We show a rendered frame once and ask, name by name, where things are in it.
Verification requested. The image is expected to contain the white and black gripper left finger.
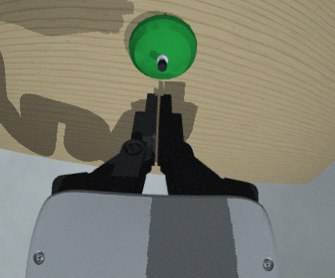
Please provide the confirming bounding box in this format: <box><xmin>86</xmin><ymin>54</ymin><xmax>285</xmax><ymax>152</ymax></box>
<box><xmin>52</xmin><ymin>93</ymin><xmax>158</xmax><ymax>194</ymax></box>

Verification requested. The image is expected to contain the green dome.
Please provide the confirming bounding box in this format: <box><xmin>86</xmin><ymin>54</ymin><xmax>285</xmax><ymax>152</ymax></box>
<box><xmin>129</xmin><ymin>14</ymin><xmax>197</xmax><ymax>79</ymax></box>

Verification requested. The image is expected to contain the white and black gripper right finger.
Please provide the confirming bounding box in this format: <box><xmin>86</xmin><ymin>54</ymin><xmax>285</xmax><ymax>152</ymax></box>
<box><xmin>157</xmin><ymin>94</ymin><xmax>258</xmax><ymax>202</ymax></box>

